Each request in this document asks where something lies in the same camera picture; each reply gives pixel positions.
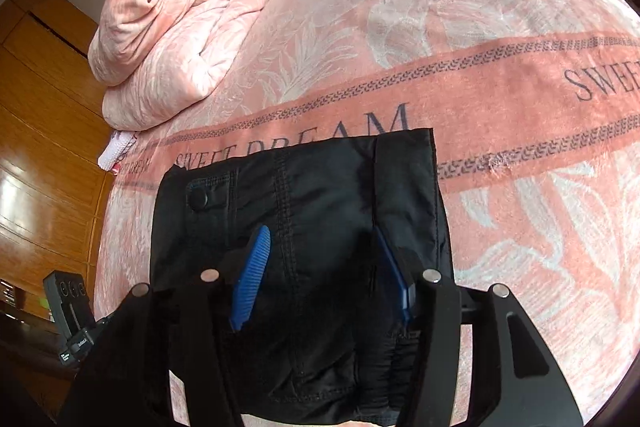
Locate black jacket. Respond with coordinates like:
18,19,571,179
149,127,457,425

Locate folded pink quilt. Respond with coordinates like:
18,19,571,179
87,0,281,130

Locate white pink knitted cloth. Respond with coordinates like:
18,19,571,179
97,129,139,172

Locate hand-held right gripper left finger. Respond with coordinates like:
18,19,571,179
65,224,273,427

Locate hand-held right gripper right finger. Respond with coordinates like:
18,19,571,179
372,229,586,427

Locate pink floral bed blanket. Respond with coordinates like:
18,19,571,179
92,0,640,427

